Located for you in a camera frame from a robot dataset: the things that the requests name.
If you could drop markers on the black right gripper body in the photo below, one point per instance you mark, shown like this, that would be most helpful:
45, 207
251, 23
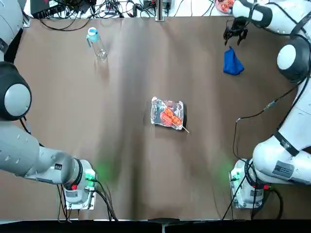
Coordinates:
238, 25

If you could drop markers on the blue dishcloth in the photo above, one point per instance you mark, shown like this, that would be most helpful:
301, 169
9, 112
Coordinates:
232, 64

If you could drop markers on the rectangular aluminium foil pan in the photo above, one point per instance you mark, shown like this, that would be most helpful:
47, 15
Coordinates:
158, 106

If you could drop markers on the clear bottle blue lid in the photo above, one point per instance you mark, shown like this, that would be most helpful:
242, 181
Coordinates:
97, 43

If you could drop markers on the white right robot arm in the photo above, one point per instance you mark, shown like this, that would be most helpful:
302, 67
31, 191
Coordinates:
279, 155

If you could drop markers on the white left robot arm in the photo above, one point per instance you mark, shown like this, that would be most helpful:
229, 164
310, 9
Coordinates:
14, 150

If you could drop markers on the orange shrimp skewer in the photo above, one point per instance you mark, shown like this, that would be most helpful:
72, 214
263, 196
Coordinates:
224, 4
170, 116

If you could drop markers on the grey hub red plugs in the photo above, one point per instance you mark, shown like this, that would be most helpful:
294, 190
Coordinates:
110, 10

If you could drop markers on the black rectangular box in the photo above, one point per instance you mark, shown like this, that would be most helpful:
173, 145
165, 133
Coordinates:
83, 6

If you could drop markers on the black router red logo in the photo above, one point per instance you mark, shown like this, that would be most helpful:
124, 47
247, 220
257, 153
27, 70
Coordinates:
48, 9

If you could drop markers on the aluminium frame post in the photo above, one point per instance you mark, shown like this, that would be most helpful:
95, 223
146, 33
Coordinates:
160, 11

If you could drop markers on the aluminium frame rail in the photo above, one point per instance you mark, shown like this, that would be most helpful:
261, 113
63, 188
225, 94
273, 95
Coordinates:
24, 20

